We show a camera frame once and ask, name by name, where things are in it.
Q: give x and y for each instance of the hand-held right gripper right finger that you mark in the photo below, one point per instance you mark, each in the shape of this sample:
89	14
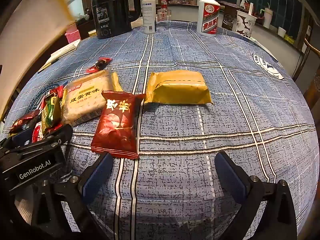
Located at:
232	180

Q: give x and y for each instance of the yellow green book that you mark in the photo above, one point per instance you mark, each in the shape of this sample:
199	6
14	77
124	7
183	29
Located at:
92	32

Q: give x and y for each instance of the white spray bottle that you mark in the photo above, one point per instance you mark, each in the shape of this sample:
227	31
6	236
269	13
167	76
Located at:
149	12

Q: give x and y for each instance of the black electric kettle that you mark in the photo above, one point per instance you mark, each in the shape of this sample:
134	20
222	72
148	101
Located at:
112	10

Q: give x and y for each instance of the white cup with straw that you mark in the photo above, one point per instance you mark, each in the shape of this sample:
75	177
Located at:
267	17

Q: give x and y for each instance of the bright red candy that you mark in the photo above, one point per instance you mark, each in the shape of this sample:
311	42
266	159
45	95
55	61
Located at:
37	132

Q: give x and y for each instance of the wooden chair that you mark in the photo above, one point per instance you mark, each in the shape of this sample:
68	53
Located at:
312	90

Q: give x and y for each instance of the gold foil packet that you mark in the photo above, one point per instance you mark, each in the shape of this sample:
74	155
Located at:
177	87

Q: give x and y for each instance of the dark red candy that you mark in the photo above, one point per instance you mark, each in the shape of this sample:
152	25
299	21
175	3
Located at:
21	122

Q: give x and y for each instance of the white liquor bottle red label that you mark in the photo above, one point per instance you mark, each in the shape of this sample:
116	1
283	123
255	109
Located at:
208	17

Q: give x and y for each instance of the patterned paper cup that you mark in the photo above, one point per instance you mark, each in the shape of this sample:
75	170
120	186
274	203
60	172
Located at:
243	25

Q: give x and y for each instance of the pale yellow biscuit packet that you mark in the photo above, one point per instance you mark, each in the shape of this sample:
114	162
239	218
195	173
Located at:
86	100

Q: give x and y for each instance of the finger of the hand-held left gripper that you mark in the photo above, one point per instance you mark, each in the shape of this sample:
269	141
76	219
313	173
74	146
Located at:
58	132
17	138

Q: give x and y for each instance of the white notebook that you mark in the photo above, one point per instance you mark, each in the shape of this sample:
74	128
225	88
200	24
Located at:
66	50

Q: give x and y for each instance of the dark red snack packet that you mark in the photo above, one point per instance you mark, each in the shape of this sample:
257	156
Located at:
117	125

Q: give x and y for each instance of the small white cup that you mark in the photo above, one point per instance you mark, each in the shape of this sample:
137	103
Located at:
281	32

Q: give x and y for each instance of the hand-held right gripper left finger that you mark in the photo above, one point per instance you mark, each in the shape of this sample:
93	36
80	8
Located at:
97	177

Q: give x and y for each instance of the small clear liquor bottle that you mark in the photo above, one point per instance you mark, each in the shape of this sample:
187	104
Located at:
164	13

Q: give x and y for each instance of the brown gift box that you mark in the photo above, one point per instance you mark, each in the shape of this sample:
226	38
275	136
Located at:
228	17

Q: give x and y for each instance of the yellow pen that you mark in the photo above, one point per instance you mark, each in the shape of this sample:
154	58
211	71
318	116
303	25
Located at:
50	64

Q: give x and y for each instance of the red and black candy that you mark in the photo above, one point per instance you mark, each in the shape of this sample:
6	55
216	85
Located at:
100	63

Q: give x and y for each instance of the green candy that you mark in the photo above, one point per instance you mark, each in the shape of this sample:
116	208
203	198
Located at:
51	111

